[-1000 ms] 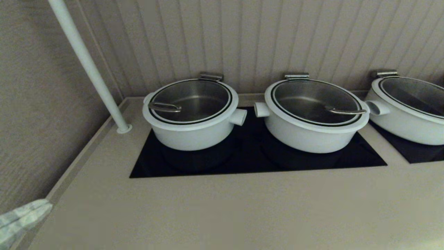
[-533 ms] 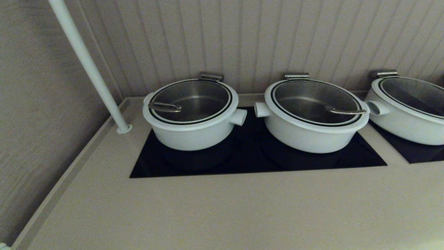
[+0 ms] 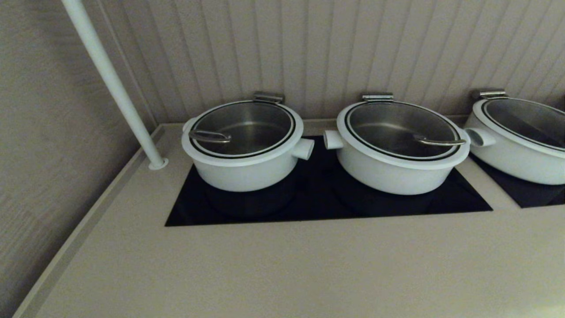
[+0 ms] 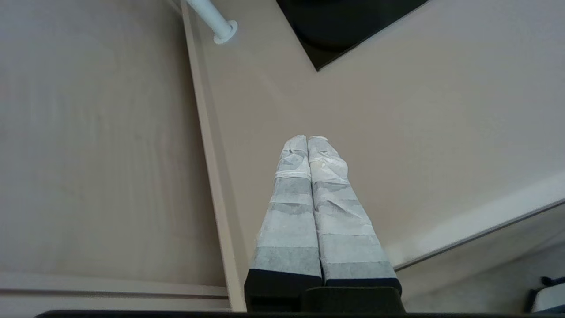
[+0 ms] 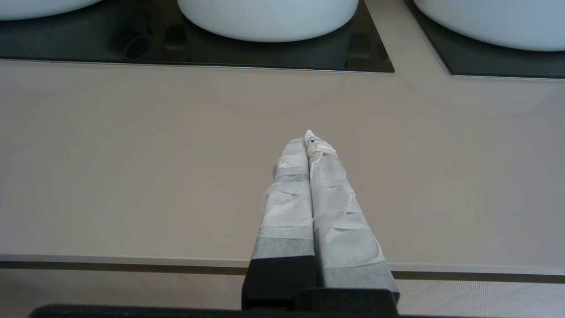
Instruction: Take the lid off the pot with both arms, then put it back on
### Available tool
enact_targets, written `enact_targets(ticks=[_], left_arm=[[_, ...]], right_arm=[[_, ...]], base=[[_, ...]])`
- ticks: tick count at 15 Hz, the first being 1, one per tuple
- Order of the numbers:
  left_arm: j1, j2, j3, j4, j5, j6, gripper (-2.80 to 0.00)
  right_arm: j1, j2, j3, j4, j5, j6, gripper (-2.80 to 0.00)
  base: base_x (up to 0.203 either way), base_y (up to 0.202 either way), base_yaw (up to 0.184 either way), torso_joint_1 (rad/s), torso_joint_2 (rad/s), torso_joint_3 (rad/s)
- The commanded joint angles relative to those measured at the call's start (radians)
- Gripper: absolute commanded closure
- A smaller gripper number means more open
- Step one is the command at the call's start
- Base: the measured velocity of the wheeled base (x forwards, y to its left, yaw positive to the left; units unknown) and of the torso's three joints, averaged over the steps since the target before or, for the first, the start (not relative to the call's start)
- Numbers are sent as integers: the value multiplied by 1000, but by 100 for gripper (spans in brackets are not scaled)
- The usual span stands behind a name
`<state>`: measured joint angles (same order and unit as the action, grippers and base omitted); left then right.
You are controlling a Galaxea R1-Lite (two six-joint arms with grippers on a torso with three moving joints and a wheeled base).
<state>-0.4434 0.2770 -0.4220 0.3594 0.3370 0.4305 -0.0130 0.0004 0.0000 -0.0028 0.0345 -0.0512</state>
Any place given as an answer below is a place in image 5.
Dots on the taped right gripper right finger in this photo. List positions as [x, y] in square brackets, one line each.
[340, 221]

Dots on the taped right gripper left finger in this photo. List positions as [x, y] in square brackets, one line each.
[287, 212]

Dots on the white round pot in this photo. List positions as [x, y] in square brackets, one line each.
[35, 6]
[269, 20]
[507, 22]

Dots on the small black glass hob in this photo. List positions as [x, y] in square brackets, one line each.
[476, 59]

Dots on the wide black glass hob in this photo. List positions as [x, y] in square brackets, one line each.
[66, 39]

